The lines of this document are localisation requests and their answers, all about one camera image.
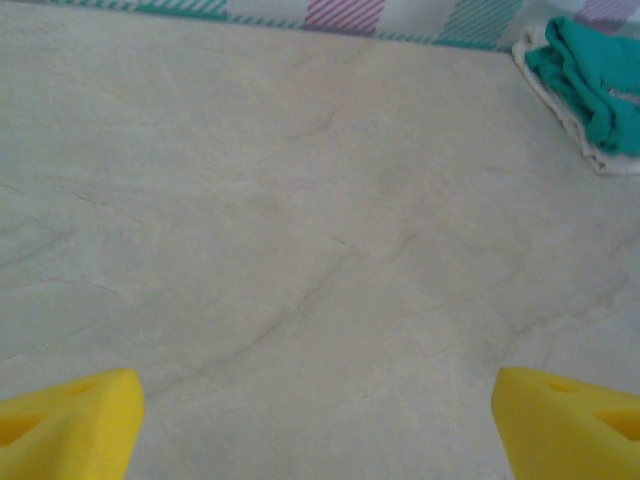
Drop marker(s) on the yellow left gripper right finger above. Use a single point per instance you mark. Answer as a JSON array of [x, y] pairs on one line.
[[565, 435]]

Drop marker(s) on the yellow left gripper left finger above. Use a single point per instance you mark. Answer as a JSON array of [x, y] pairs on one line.
[[70, 435]]

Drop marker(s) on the teal t-shirt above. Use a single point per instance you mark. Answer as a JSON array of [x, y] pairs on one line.
[[585, 75]]

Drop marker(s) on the folded white t-shirt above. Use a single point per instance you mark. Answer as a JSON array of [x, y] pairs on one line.
[[607, 165]]

